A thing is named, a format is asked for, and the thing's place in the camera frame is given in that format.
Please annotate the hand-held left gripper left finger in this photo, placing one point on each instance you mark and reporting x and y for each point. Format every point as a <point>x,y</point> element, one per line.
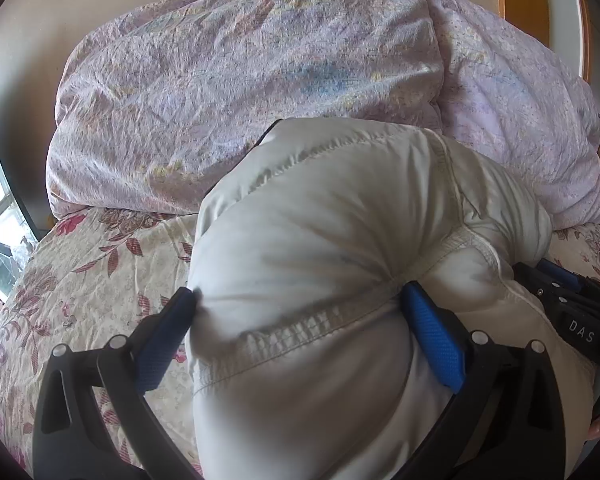
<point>162,340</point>

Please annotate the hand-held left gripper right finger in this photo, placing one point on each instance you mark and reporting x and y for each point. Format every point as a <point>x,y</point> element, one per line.
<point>432,330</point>

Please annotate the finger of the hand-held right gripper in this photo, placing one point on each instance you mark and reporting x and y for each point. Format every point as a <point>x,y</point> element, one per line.
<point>560,275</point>
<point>537,285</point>

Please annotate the floral bedspread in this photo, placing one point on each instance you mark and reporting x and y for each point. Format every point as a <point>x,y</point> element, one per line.
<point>80,290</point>

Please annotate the pale purple pillow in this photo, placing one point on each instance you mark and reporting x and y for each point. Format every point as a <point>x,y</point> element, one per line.
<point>260,90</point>

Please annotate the white puffer jacket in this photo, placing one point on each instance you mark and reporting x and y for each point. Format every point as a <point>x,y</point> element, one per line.
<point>340,270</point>

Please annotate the wooden headboard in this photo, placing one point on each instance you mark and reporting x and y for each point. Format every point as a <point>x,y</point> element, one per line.
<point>545,10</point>

